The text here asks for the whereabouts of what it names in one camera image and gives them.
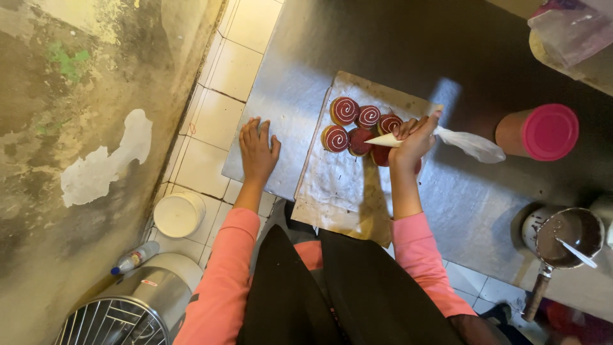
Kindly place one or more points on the person's right hand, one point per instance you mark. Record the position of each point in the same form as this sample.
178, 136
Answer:
413, 146

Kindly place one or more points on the person's left hand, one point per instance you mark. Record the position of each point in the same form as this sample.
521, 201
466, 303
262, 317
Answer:
257, 155

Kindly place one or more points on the white icing piping bag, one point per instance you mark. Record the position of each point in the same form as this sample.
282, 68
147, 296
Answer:
471, 144

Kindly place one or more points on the plain red cookie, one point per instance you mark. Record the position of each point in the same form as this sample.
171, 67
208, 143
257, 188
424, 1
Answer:
380, 155
359, 142

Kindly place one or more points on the red cookie with white swirl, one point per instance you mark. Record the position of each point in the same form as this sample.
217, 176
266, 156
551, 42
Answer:
368, 116
344, 110
335, 139
387, 124

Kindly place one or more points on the crinkled white paper sheet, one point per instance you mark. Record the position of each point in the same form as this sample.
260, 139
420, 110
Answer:
335, 177

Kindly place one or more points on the white plastic bucket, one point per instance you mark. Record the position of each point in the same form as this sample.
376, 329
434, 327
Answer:
178, 215

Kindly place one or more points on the brown jar with pink lid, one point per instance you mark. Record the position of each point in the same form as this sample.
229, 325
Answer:
546, 132

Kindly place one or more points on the white enamel pot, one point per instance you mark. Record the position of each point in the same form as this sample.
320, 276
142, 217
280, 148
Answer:
528, 230

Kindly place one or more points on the plastic bottle with blue cap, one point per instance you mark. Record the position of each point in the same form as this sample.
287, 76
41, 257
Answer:
136, 257

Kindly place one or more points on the black apron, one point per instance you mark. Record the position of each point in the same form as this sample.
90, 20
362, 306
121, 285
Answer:
335, 297

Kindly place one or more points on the black shoe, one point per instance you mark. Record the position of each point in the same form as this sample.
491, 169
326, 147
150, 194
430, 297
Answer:
497, 314

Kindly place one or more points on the steel dough mixer with guard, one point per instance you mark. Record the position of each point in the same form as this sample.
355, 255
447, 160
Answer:
139, 302

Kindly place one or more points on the white spoon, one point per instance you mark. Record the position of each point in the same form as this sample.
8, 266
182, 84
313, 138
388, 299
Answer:
577, 253

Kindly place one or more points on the clear plastic bag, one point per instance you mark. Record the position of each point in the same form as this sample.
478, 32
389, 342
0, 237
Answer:
570, 28

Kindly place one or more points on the red cloth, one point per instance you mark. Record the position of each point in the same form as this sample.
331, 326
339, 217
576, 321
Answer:
579, 326

